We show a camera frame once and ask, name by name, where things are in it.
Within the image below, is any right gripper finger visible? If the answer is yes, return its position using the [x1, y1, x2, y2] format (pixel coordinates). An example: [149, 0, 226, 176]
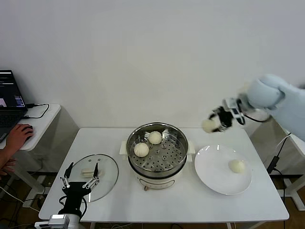
[208, 107, 224, 120]
[211, 125, 227, 134]

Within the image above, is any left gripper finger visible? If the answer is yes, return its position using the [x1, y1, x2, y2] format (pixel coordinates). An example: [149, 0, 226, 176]
[81, 162, 101, 189]
[60, 162, 75, 190]

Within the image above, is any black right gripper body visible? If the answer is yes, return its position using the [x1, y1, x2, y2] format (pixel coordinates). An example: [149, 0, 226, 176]
[217, 107, 239, 130]

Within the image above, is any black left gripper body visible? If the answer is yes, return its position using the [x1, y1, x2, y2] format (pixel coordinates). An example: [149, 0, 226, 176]
[61, 181, 92, 215]

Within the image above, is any white steamed baozi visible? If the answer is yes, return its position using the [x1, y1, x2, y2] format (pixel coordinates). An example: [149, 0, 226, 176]
[202, 118, 218, 133]
[148, 131, 163, 145]
[228, 159, 245, 174]
[133, 142, 150, 157]

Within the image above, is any round glass pot lid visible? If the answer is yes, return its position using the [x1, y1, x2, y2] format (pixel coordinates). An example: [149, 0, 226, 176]
[64, 154, 119, 203]

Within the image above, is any person's right forearm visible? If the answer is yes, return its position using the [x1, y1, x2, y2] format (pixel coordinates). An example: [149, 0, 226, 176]
[0, 145, 16, 167]

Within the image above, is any perforated steel steamer basket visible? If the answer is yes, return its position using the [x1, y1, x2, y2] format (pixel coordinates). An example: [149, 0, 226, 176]
[126, 122, 189, 173]

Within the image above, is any person's right hand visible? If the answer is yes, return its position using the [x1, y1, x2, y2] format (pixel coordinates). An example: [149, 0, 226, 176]
[5, 124, 34, 154]

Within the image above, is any person's left hand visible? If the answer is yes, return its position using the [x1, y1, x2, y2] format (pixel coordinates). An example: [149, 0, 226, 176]
[0, 158, 17, 176]

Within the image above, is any round white plate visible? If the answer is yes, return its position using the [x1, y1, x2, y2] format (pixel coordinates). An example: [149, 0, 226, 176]
[194, 145, 253, 196]

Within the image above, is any white side desk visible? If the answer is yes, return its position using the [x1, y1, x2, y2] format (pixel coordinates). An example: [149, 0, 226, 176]
[271, 114, 305, 212]
[0, 104, 62, 203]

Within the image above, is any black open laptop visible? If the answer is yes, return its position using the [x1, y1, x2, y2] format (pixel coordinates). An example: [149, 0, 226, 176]
[0, 69, 29, 144]

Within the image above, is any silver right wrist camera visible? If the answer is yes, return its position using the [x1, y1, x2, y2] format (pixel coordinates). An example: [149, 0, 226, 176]
[223, 96, 246, 125]

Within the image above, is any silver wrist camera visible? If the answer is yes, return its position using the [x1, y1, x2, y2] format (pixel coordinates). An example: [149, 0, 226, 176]
[34, 214, 70, 229]
[223, 96, 246, 125]

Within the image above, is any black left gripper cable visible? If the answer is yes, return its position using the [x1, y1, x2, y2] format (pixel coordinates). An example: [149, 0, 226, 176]
[59, 195, 88, 219]

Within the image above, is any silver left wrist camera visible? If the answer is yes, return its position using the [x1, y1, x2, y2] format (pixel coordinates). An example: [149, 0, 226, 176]
[34, 214, 70, 229]

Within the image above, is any white hanging cable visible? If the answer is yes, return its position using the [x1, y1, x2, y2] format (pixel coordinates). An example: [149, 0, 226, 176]
[276, 133, 293, 153]

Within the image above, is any white floor cable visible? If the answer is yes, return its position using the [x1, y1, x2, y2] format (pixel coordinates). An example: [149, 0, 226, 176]
[0, 186, 41, 213]

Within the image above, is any black cable with adapter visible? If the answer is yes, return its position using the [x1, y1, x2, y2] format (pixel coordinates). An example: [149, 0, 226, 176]
[266, 133, 295, 198]

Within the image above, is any black looped laptop cable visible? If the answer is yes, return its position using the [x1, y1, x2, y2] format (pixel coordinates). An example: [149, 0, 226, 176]
[22, 103, 51, 120]

